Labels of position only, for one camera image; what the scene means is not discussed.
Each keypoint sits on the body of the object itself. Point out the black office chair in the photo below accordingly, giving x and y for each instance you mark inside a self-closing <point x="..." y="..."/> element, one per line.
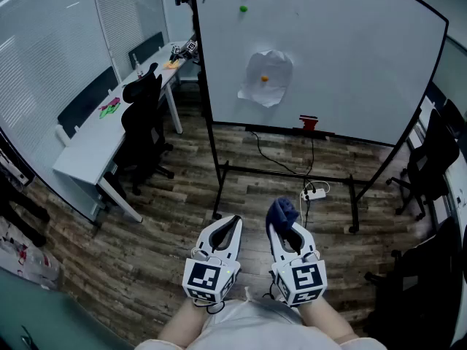
<point x="427" y="162"/>
<point x="144" y="122"/>
<point x="419" y="290"/>

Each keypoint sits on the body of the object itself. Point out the teal table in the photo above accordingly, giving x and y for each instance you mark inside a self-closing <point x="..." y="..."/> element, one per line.
<point x="44" y="319"/>

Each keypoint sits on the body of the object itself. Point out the green and pink cloths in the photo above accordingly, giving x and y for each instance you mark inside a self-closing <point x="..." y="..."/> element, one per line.
<point x="109" y="108"/>

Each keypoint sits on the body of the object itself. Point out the red whiteboard eraser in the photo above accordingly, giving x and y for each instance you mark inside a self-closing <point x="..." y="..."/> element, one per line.
<point x="309" y="122"/>

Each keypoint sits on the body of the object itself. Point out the green round magnet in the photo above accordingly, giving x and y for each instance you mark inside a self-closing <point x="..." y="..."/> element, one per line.
<point x="243" y="8"/>

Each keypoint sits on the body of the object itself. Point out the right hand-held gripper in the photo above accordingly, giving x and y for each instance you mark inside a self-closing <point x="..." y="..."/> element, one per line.
<point x="304" y="279"/>

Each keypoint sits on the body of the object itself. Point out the orange yellow cloth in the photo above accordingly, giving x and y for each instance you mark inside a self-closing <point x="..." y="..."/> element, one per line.
<point x="170" y="64"/>

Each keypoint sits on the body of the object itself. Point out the clear plastic bag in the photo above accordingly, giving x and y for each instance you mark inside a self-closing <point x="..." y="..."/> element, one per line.
<point x="25" y="257"/>

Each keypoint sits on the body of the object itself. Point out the white roll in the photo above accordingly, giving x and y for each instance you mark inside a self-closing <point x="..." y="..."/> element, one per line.
<point x="62" y="135"/>

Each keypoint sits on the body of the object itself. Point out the clear bottle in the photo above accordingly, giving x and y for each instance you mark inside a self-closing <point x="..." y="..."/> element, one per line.
<point x="138" y="66"/>

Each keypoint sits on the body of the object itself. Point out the dark blue cloth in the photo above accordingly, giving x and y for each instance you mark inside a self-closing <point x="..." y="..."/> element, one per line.
<point x="282" y="211"/>

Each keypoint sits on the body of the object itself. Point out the person's white shirt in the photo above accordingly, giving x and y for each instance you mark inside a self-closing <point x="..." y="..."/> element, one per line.
<point x="255" y="326"/>

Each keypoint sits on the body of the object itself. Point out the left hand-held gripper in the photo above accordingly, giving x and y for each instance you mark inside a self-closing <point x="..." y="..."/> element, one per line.
<point x="204" y="277"/>

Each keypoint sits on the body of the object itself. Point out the person's left forearm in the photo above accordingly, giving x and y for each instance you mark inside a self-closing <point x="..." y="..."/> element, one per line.
<point x="182" y="323"/>

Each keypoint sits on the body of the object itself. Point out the dark desk divider panel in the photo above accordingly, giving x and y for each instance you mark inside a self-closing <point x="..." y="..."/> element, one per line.
<point x="85" y="102"/>
<point x="146" y="47"/>

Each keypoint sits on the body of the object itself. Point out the long white desk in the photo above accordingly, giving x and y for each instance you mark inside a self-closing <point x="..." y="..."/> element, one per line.
<point x="91" y="148"/>

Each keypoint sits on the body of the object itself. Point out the white whiteboard with black frame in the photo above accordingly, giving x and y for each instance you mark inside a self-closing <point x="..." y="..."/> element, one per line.
<point x="346" y="49"/>

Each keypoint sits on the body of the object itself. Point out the black stand legs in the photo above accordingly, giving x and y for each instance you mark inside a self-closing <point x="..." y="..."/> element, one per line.
<point x="22" y="210"/>

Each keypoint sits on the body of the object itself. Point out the crumpled white paper sheet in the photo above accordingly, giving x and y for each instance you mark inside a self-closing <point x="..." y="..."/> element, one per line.
<point x="270" y="93"/>

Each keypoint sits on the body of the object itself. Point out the white power strip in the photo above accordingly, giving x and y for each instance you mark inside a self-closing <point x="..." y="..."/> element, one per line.
<point x="314" y="194"/>

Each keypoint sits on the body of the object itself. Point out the person's right forearm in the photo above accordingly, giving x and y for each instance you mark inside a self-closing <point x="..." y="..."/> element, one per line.
<point x="324" y="319"/>

